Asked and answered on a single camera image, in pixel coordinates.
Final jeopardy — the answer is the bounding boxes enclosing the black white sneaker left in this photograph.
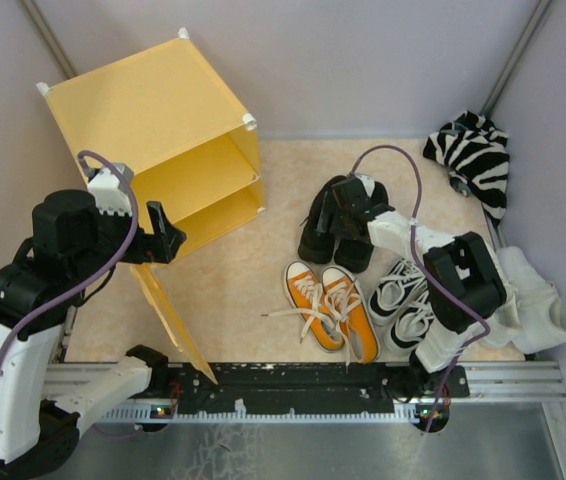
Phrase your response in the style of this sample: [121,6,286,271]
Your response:
[368,259,430,326]

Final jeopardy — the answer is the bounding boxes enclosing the black white sneaker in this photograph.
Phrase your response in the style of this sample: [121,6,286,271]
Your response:
[368,259,430,326]
[384,298,434,356]

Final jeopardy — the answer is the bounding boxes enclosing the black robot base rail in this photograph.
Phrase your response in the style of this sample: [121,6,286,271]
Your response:
[87,360,470,432]

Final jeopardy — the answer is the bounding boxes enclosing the zebra striped cloth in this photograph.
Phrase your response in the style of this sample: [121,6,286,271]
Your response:
[423,110,510,224]

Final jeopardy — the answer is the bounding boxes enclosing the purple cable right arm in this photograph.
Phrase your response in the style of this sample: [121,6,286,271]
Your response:
[348,144,492,434]

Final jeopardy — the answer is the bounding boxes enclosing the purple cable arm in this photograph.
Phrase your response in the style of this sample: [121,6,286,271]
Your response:
[348,144,492,434]
[0,150,140,476]

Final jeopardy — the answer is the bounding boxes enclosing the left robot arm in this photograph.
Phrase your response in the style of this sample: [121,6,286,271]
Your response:
[0,190,186,479]

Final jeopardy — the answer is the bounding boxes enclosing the black shoe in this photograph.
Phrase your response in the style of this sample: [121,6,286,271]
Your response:
[296,174,352,265]
[334,238,374,273]

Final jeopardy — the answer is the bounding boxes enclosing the yellow shoe cabinet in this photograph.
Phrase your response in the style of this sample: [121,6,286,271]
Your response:
[37,29,266,256]

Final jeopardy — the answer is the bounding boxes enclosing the orange sneaker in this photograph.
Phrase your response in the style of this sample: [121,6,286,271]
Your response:
[321,265,381,365]
[262,260,345,353]

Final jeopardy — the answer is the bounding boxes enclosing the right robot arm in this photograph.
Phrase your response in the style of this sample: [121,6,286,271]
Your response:
[319,175,507,396]

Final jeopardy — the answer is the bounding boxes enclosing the orange sneaker right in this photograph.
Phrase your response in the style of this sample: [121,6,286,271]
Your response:
[321,265,381,365]

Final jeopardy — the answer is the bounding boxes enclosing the black white sneaker right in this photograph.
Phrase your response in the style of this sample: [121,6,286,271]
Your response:
[384,298,434,356]

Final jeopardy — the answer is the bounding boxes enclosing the yellow cabinet door panel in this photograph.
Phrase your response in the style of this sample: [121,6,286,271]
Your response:
[130,264,218,384]

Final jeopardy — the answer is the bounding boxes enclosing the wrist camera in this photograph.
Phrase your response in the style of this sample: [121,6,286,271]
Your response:
[354,173,376,198]
[87,168,132,216]

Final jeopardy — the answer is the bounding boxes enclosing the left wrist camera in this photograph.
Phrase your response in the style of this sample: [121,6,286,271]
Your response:
[87,168,132,216]

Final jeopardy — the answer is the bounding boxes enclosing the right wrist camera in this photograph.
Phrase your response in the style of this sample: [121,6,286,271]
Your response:
[354,173,376,198]

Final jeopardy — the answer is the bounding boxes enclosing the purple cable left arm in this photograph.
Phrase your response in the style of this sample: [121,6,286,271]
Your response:
[0,150,140,476]

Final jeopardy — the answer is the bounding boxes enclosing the orange sneaker left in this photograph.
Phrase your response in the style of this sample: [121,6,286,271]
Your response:
[262,260,345,353]

